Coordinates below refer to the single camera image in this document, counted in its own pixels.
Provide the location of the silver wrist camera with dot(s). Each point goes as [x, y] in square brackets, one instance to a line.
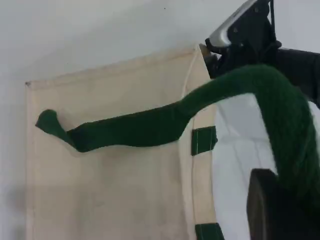
[225, 27]

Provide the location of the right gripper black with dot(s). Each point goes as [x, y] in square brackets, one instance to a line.
[250, 45]

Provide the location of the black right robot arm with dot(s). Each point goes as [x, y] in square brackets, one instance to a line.
[300, 65]

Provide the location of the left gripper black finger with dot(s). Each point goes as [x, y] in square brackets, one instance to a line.
[275, 220]

